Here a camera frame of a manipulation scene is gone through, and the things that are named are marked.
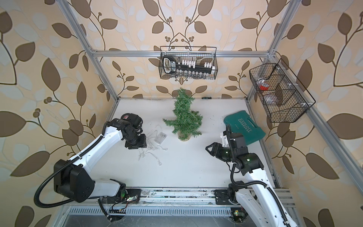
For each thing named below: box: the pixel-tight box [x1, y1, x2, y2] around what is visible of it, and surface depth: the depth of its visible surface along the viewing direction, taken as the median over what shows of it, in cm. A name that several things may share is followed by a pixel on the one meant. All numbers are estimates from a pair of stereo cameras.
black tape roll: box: [120, 113, 130, 121], surface depth 110 cm
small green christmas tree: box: [163, 87, 204, 142], surface depth 79 cm
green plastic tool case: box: [223, 110, 266, 147], surface depth 101 cm
